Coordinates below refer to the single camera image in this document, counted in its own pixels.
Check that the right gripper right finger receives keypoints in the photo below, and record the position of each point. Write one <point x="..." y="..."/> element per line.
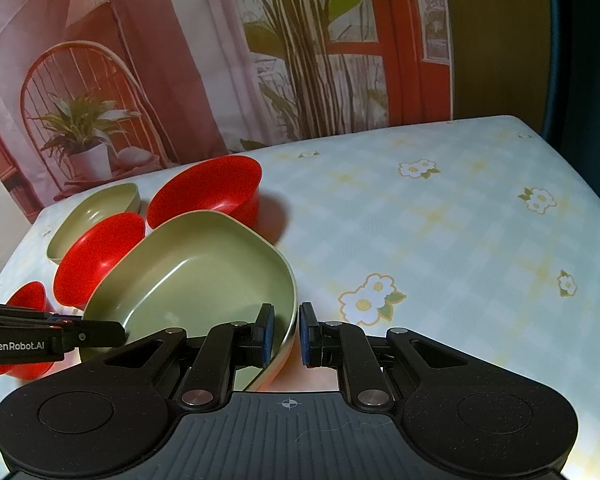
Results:
<point x="345" y="348"/>

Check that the floral checkered tablecloth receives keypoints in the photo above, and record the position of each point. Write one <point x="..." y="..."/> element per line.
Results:
<point x="468" y="252"/>

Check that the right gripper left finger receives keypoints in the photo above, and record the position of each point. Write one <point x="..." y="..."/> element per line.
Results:
<point x="228" y="347"/>

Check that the printed room backdrop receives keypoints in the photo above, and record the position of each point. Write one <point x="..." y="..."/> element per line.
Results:
<point x="93" y="91"/>

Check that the small green square plate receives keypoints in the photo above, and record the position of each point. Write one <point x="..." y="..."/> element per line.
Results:
<point x="95" y="208"/>

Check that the teal curtain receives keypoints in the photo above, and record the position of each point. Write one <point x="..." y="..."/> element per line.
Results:
<point x="572" y="119"/>

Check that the large green square plate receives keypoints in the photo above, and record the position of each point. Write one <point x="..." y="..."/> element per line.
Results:
<point x="196" y="271"/>

